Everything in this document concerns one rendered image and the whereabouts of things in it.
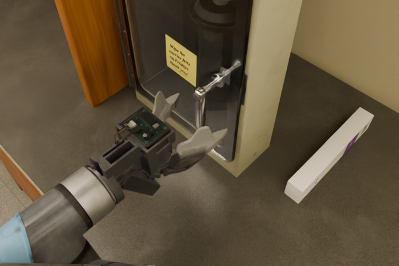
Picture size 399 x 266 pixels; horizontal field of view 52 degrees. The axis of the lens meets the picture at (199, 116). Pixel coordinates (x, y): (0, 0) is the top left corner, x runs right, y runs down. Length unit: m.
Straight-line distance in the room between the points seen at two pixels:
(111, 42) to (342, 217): 0.60
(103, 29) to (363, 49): 0.60
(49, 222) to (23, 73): 0.64
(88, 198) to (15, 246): 0.10
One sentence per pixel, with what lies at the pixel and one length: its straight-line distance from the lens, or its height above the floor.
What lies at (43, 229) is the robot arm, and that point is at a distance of 0.55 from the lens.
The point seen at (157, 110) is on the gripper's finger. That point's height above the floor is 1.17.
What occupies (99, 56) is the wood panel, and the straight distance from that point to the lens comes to 0.92.
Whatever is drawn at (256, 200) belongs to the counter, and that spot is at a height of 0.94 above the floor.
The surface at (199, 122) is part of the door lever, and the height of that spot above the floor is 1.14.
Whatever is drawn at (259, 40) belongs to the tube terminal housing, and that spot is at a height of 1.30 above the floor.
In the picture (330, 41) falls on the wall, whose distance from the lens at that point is 1.09.
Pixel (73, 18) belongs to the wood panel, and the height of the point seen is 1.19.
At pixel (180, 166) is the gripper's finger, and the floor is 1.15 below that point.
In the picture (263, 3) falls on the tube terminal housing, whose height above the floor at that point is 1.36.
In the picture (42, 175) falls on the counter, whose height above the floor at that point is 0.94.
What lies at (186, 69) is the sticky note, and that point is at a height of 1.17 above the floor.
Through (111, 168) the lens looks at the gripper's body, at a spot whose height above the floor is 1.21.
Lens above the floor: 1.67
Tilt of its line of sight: 50 degrees down
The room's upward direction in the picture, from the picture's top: straight up
